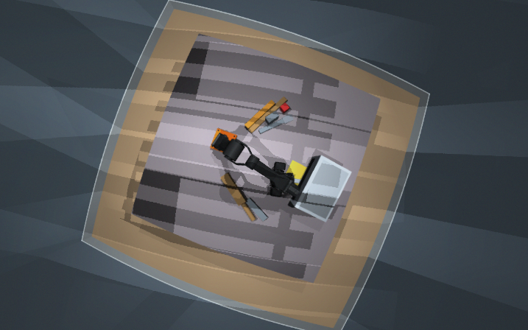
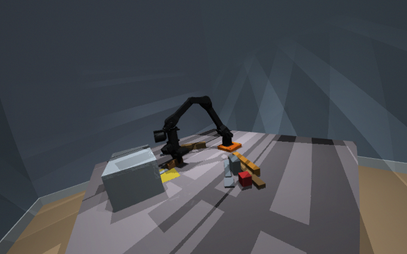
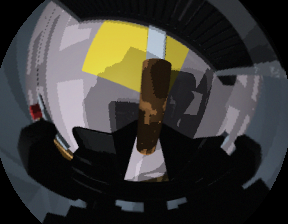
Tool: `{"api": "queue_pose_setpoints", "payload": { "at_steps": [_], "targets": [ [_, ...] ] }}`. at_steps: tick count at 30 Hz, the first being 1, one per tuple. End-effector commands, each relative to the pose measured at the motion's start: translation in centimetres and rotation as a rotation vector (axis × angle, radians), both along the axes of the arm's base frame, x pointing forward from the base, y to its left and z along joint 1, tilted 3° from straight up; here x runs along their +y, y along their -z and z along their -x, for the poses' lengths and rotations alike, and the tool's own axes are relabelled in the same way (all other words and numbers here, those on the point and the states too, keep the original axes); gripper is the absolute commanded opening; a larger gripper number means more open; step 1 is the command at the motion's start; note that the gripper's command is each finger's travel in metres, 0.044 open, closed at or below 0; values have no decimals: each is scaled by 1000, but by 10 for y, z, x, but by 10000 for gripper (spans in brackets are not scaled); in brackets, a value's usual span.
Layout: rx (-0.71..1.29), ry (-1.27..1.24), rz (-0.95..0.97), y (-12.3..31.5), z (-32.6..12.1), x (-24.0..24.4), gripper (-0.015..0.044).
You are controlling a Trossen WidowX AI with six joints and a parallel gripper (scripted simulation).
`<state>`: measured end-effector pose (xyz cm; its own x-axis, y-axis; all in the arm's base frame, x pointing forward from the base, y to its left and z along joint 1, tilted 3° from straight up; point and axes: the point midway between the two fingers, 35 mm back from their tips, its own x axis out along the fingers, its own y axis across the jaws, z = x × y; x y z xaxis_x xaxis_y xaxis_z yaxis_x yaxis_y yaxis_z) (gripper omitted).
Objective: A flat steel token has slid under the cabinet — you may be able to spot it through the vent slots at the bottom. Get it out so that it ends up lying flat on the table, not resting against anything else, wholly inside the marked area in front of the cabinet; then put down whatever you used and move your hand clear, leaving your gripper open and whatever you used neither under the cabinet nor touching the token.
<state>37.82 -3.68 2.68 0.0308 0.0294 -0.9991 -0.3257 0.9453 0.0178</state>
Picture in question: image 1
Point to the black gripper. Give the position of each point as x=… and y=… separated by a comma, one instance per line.
x=277, y=168

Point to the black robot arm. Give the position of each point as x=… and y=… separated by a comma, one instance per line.
x=284, y=183

